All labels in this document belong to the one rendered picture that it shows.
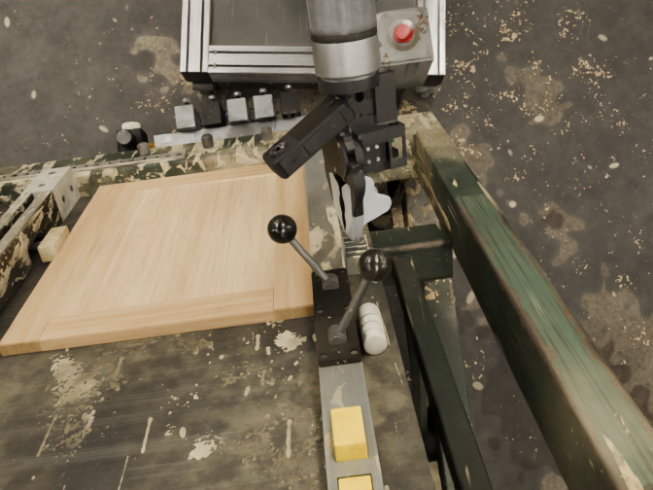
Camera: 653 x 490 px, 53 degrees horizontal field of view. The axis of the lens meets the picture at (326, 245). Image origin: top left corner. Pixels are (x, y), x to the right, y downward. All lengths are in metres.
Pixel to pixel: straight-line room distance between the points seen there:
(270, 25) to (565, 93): 1.05
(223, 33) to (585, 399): 1.81
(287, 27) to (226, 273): 1.35
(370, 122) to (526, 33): 1.79
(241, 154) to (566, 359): 0.87
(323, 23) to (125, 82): 1.81
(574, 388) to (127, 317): 0.59
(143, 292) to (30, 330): 0.16
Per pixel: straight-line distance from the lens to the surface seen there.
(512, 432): 2.37
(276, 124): 1.58
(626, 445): 0.66
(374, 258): 0.71
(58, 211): 1.38
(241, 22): 2.27
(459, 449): 0.78
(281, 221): 0.82
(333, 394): 0.71
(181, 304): 0.96
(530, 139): 2.43
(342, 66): 0.74
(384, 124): 0.79
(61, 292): 1.09
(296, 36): 2.23
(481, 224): 1.00
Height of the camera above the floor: 2.26
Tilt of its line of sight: 85 degrees down
